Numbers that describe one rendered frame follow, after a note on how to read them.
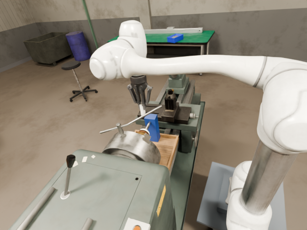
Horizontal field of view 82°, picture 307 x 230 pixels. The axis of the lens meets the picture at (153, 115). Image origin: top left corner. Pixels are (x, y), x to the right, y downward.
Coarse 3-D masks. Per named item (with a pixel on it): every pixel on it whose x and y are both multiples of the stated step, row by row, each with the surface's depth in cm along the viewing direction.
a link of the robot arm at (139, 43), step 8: (128, 24) 65; (136, 24) 65; (120, 32) 67; (128, 32) 65; (136, 32) 66; (144, 32) 70; (128, 40) 65; (136, 40) 66; (144, 40) 70; (136, 48) 66; (144, 48) 71; (144, 56) 73
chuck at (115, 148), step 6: (114, 144) 90; (120, 144) 89; (126, 144) 88; (108, 150) 91; (114, 150) 89; (120, 150) 87; (126, 150) 86; (132, 150) 86; (138, 150) 87; (132, 156) 87; (138, 156) 86; (144, 156) 87; (150, 162) 89
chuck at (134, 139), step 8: (112, 136) 101; (120, 136) 94; (128, 136) 92; (136, 136) 93; (128, 144) 88; (136, 144) 89; (144, 144) 91; (152, 144) 94; (144, 152) 88; (152, 152) 92; (152, 160) 90
